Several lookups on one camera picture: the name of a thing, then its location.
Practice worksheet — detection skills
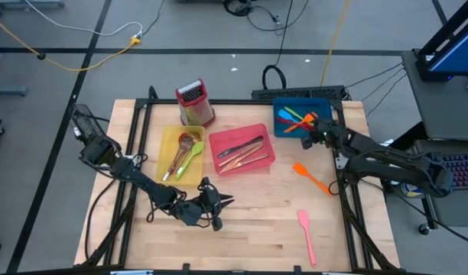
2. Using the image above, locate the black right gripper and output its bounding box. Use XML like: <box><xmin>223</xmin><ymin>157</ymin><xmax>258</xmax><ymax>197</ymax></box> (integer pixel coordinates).
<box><xmin>300</xmin><ymin>112</ymin><xmax>343</xmax><ymax>150</ymax></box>

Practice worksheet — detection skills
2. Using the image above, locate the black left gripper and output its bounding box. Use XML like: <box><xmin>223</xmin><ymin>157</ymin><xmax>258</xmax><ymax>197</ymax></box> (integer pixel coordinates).
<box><xmin>177</xmin><ymin>176</ymin><xmax>236</xmax><ymax>232</ymax></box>

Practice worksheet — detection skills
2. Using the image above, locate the orange silicone spatula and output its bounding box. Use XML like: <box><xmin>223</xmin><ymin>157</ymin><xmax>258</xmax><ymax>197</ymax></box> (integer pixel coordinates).
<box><xmin>292</xmin><ymin>163</ymin><xmax>333</xmax><ymax>196</ymax></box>
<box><xmin>282</xmin><ymin>111</ymin><xmax>319</xmax><ymax>134</ymax></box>

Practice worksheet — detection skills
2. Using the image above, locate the blue plastic bin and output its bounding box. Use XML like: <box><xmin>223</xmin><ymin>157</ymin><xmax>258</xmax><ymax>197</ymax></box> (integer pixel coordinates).
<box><xmin>272</xmin><ymin>97</ymin><xmax>333</xmax><ymax>139</ymax></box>

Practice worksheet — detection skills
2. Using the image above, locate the red silicone spatula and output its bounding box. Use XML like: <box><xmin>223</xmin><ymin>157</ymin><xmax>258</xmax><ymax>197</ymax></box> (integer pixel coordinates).
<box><xmin>275</xmin><ymin>116</ymin><xmax>314</xmax><ymax>130</ymax></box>

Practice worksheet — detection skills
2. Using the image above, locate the blue silicone spatula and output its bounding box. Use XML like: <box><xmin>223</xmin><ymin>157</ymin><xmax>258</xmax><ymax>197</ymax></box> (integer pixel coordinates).
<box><xmin>277</xmin><ymin>108</ymin><xmax>301</xmax><ymax>124</ymax></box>

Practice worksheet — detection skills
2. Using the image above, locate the wooden handled utensil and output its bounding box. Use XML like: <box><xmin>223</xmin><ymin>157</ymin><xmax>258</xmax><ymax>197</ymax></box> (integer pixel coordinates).
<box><xmin>219</xmin><ymin>148</ymin><xmax>266</xmax><ymax>173</ymax></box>

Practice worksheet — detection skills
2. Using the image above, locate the black table knife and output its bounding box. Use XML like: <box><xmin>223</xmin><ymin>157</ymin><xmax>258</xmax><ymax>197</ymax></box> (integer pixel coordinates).
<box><xmin>216</xmin><ymin>134</ymin><xmax>265</xmax><ymax>160</ymax></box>

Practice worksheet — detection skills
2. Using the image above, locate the green silicone spoon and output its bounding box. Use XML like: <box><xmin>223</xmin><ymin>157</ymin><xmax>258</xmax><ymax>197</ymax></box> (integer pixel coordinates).
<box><xmin>174</xmin><ymin>141</ymin><xmax>204</xmax><ymax>181</ymax></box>

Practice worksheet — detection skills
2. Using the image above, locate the red silicone spoon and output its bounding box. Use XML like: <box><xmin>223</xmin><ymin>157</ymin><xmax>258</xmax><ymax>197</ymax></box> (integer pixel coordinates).
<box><xmin>166</xmin><ymin>134</ymin><xmax>191</xmax><ymax>177</ymax></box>

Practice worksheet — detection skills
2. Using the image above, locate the pink plastic bin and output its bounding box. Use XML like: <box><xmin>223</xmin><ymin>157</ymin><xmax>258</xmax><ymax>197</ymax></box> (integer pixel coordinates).
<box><xmin>208</xmin><ymin>122</ymin><xmax>276</xmax><ymax>176</ymax></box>

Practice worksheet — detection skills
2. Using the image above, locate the yellow plastic bin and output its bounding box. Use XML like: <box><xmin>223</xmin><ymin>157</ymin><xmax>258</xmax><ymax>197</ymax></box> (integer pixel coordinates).
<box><xmin>156</xmin><ymin>125</ymin><xmax>206</xmax><ymax>186</ymax></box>

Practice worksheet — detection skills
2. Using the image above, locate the pink silicone spatula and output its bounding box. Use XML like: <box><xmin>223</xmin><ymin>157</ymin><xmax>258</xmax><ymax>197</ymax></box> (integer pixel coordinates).
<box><xmin>297</xmin><ymin>209</ymin><xmax>318</xmax><ymax>269</ymax></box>

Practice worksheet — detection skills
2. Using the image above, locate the red steel box grater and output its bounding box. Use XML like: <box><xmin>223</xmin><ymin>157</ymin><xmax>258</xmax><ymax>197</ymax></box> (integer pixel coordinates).
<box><xmin>175</xmin><ymin>78</ymin><xmax>216</xmax><ymax>128</ymax></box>

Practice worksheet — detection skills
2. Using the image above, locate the backlit black keyboard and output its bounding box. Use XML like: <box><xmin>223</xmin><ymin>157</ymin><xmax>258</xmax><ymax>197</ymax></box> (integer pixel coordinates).
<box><xmin>428</xmin><ymin>151</ymin><xmax>468</xmax><ymax>193</ymax></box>

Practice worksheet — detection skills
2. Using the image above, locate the black power supply box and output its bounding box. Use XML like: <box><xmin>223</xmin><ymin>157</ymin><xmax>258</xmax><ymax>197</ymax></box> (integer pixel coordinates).
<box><xmin>69</xmin><ymin>103</ymin><xmax>106</xmax><ymax>141</ymax></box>

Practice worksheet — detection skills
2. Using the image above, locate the black computer monitor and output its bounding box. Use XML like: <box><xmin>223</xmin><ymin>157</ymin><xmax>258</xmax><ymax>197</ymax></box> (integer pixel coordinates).
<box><xmin>414</xmin><ymin>0</ymin><xmax>468</xmax><ymax>83</ymax></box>

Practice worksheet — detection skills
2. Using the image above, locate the grey keyboard desk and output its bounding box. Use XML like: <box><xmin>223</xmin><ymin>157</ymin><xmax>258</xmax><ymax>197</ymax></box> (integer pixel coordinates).
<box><xmin>414</xmin><ymin>139</ymin><xmax>468</xmax><ymax>229</ymax></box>

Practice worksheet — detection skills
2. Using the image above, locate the grey floor bar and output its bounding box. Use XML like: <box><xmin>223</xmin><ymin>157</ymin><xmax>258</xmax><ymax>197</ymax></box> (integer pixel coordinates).
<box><xmin>0</xmin><ymin>86</ymin><xmax>29</xmax><ymax>97</ymax></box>

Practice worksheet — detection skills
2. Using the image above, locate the grey cart base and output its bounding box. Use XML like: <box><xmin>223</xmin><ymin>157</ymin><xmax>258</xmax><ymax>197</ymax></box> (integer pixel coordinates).
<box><xmin>0</xmin><ymin>0</ymin><xmax>66</xmax><ymax>15</ymax></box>

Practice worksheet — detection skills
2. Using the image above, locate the black looped cable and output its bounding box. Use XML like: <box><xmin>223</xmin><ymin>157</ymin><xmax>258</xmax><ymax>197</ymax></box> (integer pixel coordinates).
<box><xmin>261</xmin><ymin>0</ymin><xmax>294</xmax><ymax>91</ymax></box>

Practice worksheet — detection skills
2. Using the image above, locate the black aluminium table frame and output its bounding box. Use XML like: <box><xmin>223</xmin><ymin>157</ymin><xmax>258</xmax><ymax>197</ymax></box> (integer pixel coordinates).
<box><xmin>80</xmin><ymin>86</ymin><xmax>401</xmax><ymax>275</ymax></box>

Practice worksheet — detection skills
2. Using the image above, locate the black desk cable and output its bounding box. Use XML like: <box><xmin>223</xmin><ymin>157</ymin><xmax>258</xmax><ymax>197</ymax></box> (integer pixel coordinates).
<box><xmin>361</xmin><ymin>67</ymin><xmax>407</xmax><ymax>102</ymax></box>
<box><xmin>344</xmin><ymin>62</ymin><xmax>405</xmax><ymax>89</ymax></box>
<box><xmin>365</xmin><ymin>73</ymin><xmax>408</xmax><ymax>119</ymax></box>

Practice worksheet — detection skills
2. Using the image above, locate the yellow extension cable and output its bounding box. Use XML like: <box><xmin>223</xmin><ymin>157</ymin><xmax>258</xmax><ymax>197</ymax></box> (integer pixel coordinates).
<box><xmin>320</xmin><ymin>0</ymin><xmax>352</xmax><ymax>87</ymax></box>
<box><xmin>0</xmin><ymin>13</ymin><xmax>142</xmax><ymax>73</ymax></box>

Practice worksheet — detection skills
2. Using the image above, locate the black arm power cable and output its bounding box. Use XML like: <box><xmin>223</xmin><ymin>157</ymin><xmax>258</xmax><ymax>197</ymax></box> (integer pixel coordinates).
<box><xmin>83</xmin><ymin>177</ymin><xmax>119</xmax><ymax>261</ymax></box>

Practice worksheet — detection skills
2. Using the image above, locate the black cable bundle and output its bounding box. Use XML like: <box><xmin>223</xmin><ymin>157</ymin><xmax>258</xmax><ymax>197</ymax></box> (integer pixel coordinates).
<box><xmin>222</xmin><ymin>0</ymin><xmax>310</xmax><ymax>34</ymax></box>

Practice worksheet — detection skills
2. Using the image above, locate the thin black floor cable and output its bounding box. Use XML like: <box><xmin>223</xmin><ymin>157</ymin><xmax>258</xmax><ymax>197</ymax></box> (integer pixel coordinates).
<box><xmin>141</xmin><ymin>0</ymin><xmax>166</xmax><ymax>37</ymax></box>

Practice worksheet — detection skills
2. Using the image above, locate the white cable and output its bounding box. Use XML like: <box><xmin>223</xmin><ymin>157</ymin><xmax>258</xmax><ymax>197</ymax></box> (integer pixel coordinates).
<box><xmin>23</xmin><ymin>0</ymin><xmax>144</xmax><ymax>39</ymax></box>

